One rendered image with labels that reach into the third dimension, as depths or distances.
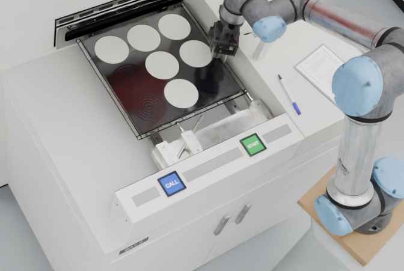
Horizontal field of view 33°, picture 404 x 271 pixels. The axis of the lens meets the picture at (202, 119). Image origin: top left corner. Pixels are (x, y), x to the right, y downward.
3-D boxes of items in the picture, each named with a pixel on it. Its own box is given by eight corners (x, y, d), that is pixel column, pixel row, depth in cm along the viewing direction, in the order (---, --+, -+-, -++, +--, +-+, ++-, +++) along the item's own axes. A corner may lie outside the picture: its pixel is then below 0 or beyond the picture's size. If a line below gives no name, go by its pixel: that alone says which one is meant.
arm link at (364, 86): (381, 224, 180) (423, 59, 143) (338, 250, 175) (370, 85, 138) (350, 194, 188) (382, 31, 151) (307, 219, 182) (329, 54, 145)
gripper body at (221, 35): (208, 53, 195) (218, 26, 185) (210, 30, 200) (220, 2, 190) (234, 58, 196) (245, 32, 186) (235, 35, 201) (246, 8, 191)
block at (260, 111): (247, 107, 202) (250, 102, 200) (257, 103, 204) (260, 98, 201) (263, 128, 199) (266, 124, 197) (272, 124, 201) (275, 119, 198)
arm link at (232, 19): (223, -9, 186) (253, -3, 187) (220, 2, 190) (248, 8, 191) (222, 12, 182) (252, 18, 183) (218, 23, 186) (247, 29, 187)
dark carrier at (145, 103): (81, 41, 200) (82, 39, 199) (180, 6, 215) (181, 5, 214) (140, 134, 188) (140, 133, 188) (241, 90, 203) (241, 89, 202)
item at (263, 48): (244, 47, 203) (257, 18, 192) (255, 42, 204) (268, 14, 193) (256, 62, 200) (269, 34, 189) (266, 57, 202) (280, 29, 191)
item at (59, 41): (53, 45, 203) (55, 25, 195) (179, 2, 222) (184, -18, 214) (56, 50, 202) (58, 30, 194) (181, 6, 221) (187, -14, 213)
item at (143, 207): (107, 214, 182) (113, 192, 170) (271, 136, 206) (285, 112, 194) (125, 244, 179) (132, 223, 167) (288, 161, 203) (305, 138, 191)
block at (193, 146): (178, 139, 191) (180, 133, 189) (189, 134, 193) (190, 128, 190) (193, 161, 189) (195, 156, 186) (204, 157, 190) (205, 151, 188)
